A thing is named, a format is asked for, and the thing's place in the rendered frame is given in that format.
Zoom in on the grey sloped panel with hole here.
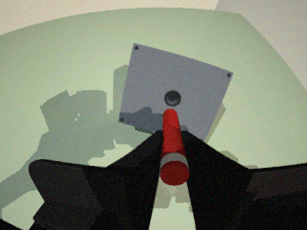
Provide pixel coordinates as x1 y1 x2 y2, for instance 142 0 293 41
119 43 234 142

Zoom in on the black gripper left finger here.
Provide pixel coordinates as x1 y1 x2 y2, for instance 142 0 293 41
28 130 162 230

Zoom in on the red peg with white band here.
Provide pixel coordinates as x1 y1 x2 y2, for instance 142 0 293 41
160 108 189 185

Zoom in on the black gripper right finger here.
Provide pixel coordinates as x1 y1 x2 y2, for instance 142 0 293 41
180 131 307 230

